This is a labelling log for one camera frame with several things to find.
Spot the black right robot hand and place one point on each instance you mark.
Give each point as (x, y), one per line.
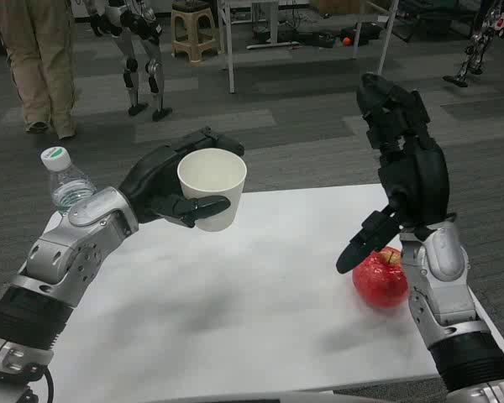
(420, 176)

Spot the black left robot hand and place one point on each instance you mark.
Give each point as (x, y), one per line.
(151, 180)

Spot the white paper cup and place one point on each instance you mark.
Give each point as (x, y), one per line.
(212, 189)

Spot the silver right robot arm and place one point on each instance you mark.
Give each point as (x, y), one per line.
(449, 302)

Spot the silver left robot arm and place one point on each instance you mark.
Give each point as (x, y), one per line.
(59, 268)

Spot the clear plastic water bottle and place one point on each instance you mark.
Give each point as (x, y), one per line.
(67, 182)

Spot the red apple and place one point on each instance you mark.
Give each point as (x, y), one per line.
(380, 279)

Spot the silver humanoid robot legs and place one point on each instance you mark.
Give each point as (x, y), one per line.
(472, 50)

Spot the orange ball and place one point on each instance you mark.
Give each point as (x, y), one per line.
(346, 41)

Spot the beige plastic stool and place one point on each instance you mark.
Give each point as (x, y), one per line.
(193, 31)

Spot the person in beige trousers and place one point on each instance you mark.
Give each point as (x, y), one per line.
(38, 63)

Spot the white standing desk base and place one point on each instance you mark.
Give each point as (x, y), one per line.
(273, 25)

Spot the white desk frame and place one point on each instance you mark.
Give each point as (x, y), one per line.
(298, 38)

